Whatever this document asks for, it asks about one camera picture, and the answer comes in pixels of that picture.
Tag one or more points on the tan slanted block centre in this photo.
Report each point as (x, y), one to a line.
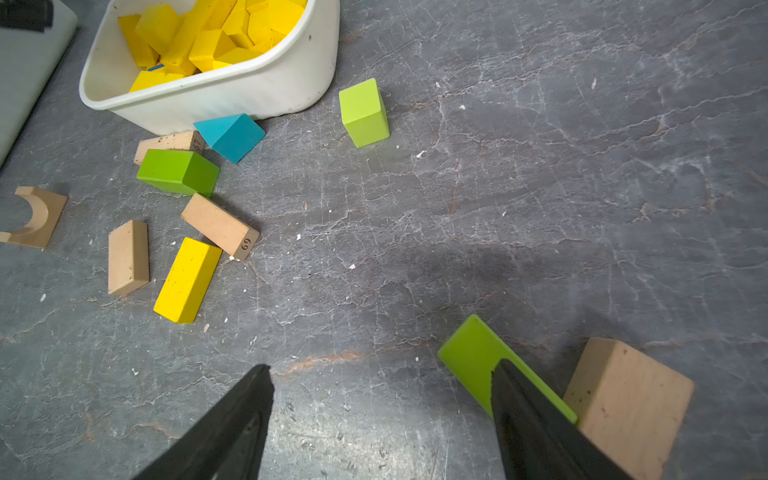
(233, 236)

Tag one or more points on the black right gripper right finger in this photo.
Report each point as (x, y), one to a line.
(536, 440)

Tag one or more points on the short yellow block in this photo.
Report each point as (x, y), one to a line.
(187, 282)

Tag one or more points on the brown small block left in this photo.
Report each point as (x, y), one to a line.
(47, 208)

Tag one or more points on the green rectangular block centre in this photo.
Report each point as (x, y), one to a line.
(180, 172)

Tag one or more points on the brown lidded storage box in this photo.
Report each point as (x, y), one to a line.
(34, 36)

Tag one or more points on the tan wooden block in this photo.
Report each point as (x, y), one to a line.
(128, 268)

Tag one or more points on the tan long block near tub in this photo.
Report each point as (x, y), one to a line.
(185, 141)

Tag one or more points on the green slanted block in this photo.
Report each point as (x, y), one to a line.
(474, 351)

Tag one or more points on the white oval plastic tub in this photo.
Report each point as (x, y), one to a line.
(289, 78)

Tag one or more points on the teal triangular block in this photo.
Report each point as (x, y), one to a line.
(232, 137)

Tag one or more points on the small green cube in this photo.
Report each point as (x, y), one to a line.
(363, 113)

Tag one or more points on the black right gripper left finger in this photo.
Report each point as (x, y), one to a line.
(228, 441)

